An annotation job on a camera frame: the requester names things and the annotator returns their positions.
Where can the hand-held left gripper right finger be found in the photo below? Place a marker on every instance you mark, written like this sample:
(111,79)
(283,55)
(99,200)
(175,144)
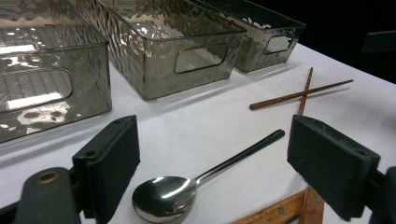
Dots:
(330,165)

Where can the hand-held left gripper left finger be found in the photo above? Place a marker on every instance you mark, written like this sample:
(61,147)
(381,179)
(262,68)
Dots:
(109,161)

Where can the steel spoon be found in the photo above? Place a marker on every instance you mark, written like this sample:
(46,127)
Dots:
(165,199)

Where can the brown wooden chopstick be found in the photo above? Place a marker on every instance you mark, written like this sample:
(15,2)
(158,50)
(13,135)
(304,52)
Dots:
(289,96)
(308,81)

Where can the smoked clear plastic bin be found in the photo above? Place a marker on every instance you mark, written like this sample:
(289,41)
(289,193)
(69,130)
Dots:
(162,74)
(46,77)
(255,53)

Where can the white table cover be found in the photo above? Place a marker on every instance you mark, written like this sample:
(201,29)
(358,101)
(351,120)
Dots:
(218,130)

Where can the dark flat bar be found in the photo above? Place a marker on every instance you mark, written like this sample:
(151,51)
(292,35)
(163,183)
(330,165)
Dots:
(379,41)

